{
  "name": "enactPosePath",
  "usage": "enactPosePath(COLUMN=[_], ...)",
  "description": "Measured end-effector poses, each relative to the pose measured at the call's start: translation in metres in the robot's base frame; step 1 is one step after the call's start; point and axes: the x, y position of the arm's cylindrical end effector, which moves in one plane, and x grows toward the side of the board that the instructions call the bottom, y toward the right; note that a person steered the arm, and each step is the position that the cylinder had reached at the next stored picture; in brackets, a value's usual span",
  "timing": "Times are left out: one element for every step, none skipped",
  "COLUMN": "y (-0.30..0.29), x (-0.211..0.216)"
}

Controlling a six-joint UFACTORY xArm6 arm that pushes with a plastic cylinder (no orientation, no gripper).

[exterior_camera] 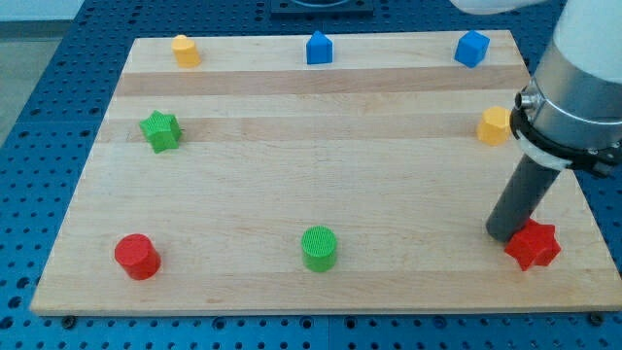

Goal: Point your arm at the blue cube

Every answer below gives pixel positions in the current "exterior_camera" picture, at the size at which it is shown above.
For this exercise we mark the blue cube block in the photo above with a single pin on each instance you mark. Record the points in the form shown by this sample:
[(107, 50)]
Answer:
[(472, 48)]

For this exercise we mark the red cylinder block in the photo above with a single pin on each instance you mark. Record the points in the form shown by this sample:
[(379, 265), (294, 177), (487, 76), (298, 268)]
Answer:
[(137, 256)]

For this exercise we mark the red star block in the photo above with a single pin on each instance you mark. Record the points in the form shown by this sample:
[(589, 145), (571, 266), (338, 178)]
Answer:
[(534, 245)]

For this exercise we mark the green cylinder block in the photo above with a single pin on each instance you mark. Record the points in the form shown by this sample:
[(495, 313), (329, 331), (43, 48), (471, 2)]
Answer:
[(319, 248)]

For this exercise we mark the green star block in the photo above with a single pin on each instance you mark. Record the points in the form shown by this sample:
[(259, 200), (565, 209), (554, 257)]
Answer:
[(162, 131)]

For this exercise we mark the grey cylindrical pointer tool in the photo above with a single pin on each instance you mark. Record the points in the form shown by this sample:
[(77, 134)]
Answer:
[(522, 194)]

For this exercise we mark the blue pentagon block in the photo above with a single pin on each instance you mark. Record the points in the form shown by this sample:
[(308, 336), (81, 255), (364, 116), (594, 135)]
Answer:
[(319, 49)]

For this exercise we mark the wooden board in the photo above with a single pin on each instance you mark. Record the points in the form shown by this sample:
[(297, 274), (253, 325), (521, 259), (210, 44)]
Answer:
[(379, 146)]

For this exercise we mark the yellow hexagon block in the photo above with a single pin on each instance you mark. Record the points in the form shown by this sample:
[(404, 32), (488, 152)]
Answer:
[(493, 128)]

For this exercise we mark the yellow heart block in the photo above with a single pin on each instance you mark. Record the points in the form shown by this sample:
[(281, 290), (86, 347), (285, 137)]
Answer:
[(185, 51)]

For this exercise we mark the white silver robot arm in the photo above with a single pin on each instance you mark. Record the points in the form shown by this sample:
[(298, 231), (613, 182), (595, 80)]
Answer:
[(569, 114)]

